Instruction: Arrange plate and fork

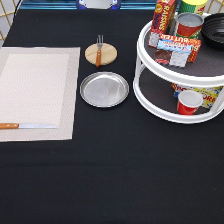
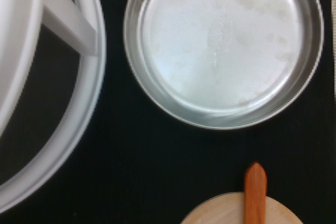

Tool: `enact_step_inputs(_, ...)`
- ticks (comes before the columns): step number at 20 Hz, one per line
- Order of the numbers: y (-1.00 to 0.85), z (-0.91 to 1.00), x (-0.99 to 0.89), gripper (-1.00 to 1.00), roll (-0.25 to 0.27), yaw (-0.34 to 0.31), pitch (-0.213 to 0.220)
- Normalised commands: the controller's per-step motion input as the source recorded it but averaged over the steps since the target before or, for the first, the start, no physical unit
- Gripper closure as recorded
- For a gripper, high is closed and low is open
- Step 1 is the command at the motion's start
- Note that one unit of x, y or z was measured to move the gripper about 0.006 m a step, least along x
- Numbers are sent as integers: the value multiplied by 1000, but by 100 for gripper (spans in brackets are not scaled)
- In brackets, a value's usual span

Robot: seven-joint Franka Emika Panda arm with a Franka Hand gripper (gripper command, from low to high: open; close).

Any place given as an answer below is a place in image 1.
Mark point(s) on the red cup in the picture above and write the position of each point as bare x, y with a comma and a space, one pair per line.
188, 102

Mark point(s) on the yellow popcorn box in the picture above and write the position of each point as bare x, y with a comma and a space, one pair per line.
209, 94

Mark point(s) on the red labelled tin can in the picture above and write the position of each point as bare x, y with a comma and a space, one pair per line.
188, 25

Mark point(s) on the red butter box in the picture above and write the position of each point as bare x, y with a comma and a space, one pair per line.
195, 45

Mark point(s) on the white two-tier turntable shelf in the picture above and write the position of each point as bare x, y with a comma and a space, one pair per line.
152, 81

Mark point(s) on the blue cookie package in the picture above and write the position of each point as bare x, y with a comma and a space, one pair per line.
172, 53

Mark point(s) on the red raisins box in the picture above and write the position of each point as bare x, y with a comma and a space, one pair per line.
162, 20

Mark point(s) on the wooden handled knife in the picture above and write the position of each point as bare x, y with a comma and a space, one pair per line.
26, 126

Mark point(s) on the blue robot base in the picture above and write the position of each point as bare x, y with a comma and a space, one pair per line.
98, 4

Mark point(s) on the beige woven placemat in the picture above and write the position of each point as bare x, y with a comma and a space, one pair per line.
38, 86

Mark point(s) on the wooden handled fork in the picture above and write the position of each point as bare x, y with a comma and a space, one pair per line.
99, 46

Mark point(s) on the black bowl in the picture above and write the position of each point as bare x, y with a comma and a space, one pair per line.
213, 30

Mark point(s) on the yellow green canister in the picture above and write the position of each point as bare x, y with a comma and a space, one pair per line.
193, 6

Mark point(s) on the silver metal plate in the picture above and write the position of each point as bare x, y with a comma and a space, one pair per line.
104, 89

